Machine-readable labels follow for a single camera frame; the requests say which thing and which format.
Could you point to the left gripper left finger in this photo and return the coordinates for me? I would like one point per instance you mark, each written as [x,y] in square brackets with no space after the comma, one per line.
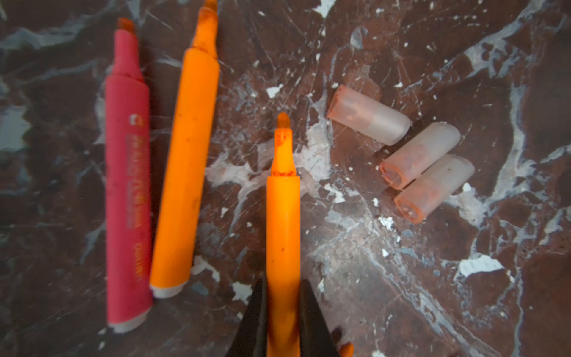
[251,337]

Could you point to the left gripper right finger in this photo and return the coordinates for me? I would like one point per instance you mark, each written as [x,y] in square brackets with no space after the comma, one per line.
[315,338]

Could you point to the translucent pen cap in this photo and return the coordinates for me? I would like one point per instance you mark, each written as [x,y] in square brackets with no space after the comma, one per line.
[367,116]
[416,156]
[433,187]

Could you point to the pink highlighter upper pair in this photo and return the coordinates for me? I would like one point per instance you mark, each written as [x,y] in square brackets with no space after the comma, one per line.
[128,201]

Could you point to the orange highlighter upper pair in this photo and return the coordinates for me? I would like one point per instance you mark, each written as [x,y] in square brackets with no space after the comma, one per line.
[188,154]

